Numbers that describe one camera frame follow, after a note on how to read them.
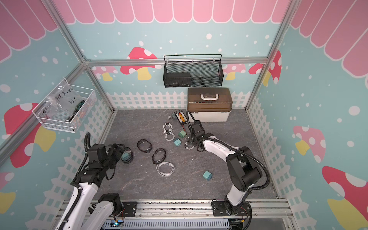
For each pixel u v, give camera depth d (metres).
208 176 0.83
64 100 0.71
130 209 0.74
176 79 0.87
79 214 0.44
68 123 0.63
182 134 1.03
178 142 0.97
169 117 1.13
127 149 0.94
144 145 1.00
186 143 0.99
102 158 0.61
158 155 0.93
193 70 0.95
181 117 1.13
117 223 0.72
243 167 0.47
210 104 0.95
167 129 1.06
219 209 0.74
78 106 0.74
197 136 0.71
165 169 0.87
